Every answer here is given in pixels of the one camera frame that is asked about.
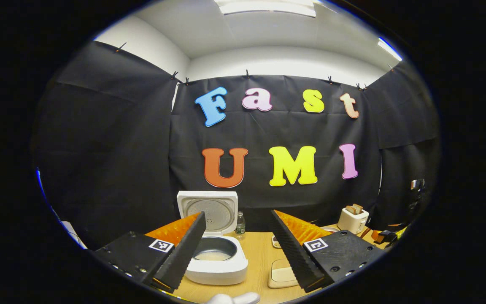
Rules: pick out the white rice cooker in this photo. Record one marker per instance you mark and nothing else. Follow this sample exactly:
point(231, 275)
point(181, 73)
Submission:
point(217, 270)

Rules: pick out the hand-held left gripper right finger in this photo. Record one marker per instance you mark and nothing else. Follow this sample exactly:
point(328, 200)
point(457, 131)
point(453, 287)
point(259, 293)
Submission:
point(293, 253)

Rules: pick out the dark wooden spoon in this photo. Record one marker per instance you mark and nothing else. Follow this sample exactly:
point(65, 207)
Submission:
point(364, 232)

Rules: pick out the round white plate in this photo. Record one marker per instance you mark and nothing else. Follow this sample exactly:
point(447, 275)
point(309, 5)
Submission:
point(330, 230)

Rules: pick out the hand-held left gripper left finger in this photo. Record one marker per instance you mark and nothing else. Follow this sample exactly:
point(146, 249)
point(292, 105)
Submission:
point(184, 253)

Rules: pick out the white toaster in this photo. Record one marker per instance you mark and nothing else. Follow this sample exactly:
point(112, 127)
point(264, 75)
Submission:
point(352, 221)

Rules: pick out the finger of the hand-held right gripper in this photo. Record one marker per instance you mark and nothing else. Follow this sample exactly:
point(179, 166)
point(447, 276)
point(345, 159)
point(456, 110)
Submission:
point(390, 236)

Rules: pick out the white divided grain dish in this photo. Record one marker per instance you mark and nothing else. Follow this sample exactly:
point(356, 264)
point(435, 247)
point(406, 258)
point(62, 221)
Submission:
point(276, 242)

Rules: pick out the toasted bread slice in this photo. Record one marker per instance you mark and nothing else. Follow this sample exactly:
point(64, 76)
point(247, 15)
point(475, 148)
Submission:
point(358, 207)
point(349, 209)

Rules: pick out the cream square tray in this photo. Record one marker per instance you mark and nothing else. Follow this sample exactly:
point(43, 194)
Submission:
point(280, 275)

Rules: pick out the clear plastic water bottle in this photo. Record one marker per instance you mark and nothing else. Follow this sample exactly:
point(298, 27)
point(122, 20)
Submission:
point(240, 226)

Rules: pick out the ceiling light panel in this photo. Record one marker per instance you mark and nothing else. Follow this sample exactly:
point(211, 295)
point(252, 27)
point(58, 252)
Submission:
point(268, 6)
point(390, 48)

